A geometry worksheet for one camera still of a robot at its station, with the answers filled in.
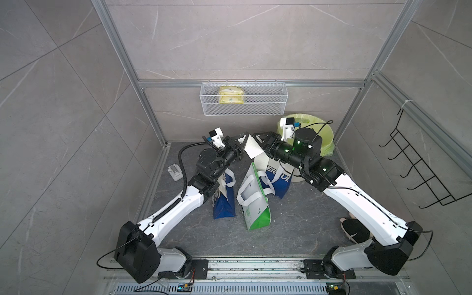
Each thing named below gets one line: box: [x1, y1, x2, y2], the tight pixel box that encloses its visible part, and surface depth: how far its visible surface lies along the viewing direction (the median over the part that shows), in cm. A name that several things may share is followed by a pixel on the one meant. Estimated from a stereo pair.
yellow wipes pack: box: [218, 86, 245, 105], surface depth 89 cm
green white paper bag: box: [236, 161, 276, 231], surface depth 78 cm
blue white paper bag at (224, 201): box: [212, 168, 236, 220], surface depth 86 cm
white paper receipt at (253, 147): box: [243, 133, 265, 160], surface depth 64 cm
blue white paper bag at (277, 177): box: [259, 159, 295, 200], surface depth 85 cm
